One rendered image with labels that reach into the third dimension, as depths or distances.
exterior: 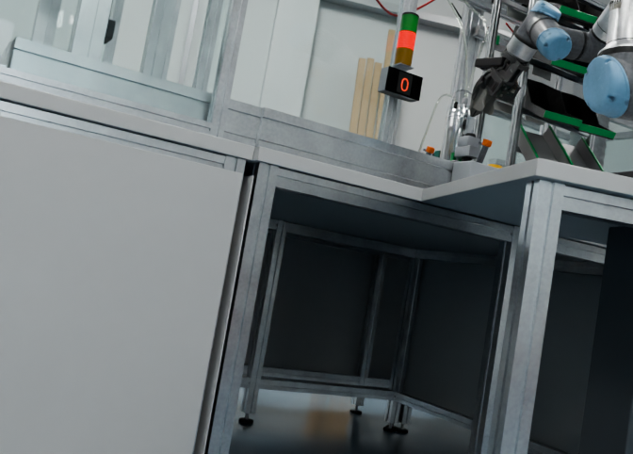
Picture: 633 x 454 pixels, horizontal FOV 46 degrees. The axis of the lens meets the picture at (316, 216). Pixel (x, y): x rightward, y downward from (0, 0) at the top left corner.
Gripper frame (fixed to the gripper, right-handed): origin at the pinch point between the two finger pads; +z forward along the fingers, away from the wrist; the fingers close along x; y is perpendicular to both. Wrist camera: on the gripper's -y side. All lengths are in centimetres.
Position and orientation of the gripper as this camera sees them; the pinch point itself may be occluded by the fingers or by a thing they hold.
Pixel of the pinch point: (473, 111)
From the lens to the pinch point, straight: 220.0
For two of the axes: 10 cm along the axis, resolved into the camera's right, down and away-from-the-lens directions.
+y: 2.6, 6.4, -7.2
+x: 8.6, 1.9, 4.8
